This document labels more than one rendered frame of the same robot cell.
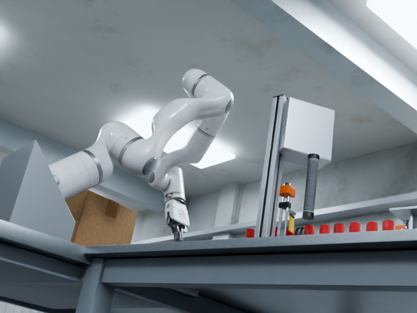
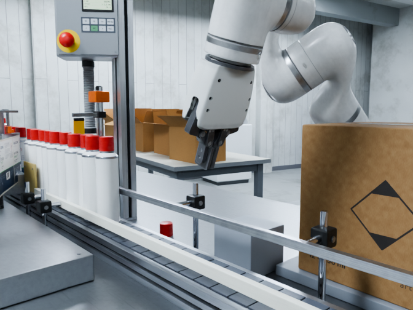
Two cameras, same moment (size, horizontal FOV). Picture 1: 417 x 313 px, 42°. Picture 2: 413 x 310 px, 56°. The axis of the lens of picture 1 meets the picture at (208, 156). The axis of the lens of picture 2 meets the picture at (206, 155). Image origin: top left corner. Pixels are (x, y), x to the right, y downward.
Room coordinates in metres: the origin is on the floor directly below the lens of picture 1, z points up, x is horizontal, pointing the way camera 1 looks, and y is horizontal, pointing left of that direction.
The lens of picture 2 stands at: (2.72, 0.11, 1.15)
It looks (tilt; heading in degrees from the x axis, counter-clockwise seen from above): 7 degrees down; 185
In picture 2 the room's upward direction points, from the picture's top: straight up
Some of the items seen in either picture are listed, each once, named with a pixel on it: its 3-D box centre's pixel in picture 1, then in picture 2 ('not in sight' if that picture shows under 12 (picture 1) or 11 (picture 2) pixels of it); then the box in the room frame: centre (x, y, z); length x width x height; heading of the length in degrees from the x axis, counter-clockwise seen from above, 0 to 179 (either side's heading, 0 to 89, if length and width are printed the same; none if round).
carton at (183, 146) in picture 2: not in sight; (197, 133); (-0.11, -0.20, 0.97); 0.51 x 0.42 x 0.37; 131
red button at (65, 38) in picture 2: not in sight; (67, 40); (1.71, -0.34, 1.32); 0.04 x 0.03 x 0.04; 102
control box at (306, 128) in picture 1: (303, 134); (90, 24); (1.63, -0.30, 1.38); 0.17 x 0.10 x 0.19; 102
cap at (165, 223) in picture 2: not in sight; (166, 228); (1.77, -0.07, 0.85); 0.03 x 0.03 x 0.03
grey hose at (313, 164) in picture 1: (311, 185); (89, 98); (1.59, -0.33, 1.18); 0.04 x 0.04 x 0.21
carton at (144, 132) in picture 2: not in sight; (149, 128); (-0.75, -0.70, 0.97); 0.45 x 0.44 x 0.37; 129
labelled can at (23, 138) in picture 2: not in sight; (22, 157); (1.44, -0.64, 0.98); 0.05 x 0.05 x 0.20
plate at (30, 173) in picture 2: not in sight; (30, 177); (1.59, -0.53, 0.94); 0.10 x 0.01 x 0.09; 47
